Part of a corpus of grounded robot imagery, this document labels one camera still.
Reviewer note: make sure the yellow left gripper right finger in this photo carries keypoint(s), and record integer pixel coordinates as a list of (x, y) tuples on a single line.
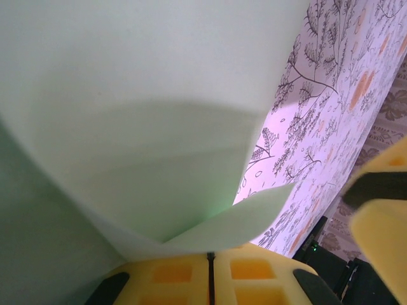
[(254, 276)]

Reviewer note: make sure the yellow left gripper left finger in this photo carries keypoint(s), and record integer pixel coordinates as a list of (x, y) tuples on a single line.
[(171, 279)]

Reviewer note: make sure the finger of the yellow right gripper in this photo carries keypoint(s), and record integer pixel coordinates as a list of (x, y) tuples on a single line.
[(384, 241), (384, 178)]

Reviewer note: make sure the light green paper sheet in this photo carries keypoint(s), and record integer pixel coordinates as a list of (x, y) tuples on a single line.
[(127, 95)]

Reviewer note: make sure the floral tablecloth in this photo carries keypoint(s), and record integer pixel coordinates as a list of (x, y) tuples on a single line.
[(334, 63)]

